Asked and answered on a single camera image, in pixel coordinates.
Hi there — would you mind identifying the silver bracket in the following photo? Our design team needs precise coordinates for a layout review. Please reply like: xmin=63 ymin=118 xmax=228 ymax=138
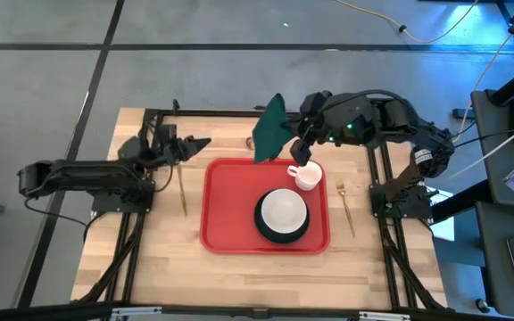
xmin=357 ymin=310 xmax=412 ymax=321
xmin=111 ymin=306 xmax=163 ymax=320

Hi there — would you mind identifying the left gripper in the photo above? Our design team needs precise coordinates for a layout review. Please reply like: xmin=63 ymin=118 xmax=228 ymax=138
xmin=152 ymin=123 xmax=212 ymax=167

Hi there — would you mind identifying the gold knife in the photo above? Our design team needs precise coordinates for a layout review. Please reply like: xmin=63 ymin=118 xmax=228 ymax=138
xmin=177 ymin=163 xmax=188 ymax=218

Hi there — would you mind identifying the dark grey laptop desk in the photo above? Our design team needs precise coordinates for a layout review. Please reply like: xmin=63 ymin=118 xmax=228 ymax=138
xmin=475 ymin=200 xmax=514 ymax=320

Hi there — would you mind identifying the yellow floor cable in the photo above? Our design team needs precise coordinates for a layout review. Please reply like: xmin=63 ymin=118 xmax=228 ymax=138
xmin=336 ymin=0 xmax=481 ymax=45

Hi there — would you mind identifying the black diagonal beam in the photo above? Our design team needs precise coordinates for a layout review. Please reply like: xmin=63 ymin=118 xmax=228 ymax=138
xmin=430 ymin=180 xmax=497 ymax=224

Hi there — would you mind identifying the gold fork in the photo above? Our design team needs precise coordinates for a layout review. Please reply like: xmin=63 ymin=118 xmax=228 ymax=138
xmin=335 ymin=179 xmax=357 ymax=239

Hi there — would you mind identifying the red plastic tray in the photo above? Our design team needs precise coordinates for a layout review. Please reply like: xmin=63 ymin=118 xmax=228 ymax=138
xmin=199 ymin=157 xmax=332 ymax=256

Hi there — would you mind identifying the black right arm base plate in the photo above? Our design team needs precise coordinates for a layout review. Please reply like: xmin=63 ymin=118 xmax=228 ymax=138
xmin=369 ymin=182 xmax=435 ymax=220

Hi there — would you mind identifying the black camera mount beam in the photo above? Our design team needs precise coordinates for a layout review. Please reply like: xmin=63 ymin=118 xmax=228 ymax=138
xmin=0 ymin=300 xmax=514 ymax=321

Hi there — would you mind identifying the white bowl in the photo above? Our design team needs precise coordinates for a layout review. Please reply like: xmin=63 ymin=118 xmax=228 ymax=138
xmin=261 ymin=187 xmax=309 ymax=235

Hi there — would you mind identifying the white mug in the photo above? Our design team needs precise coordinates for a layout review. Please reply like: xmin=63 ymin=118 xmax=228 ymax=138
xmin=286 ymin=160 xmax=324 ymax=193

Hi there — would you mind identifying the dark grey side desk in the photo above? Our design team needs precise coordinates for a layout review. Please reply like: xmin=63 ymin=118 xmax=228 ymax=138
xmin=469 ymin=88 xmax=514 ymax=209

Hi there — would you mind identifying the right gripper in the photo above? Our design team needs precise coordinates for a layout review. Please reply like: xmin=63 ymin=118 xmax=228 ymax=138
xmin=286 ymin=90 xmax=336 ymax=165

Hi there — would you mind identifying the dark blue plate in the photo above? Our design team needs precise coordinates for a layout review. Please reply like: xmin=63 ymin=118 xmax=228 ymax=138
xmin=253 ymin=189 xmax=311 ymax=245

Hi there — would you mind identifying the black aluminium table frame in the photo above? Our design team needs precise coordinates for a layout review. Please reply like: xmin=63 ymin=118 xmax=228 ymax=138
xmin=71 ymin=98 xmax=452 ymax=313

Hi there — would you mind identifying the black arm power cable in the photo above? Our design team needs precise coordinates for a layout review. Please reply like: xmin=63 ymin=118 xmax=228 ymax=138
xmin=23 ymin=197 xmax=102 ymax=242

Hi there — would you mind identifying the cream cable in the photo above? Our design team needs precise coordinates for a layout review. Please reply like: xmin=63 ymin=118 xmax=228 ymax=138
xmin=455 ymin=2 xmax=514 ymax=139

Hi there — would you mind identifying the white cable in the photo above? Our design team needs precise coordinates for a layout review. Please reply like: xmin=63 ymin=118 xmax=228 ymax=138
xmin=451 ymin=115 xmax=514 ymax=179

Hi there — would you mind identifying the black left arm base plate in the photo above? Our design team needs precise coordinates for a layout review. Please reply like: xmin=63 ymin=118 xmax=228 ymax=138
xmin=90 ymin=177 xmax=155 ymax=214

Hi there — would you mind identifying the dark green napkin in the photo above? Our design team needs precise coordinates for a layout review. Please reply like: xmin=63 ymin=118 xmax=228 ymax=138
xmin=252 ymin=92 xmax=294 ymax=165

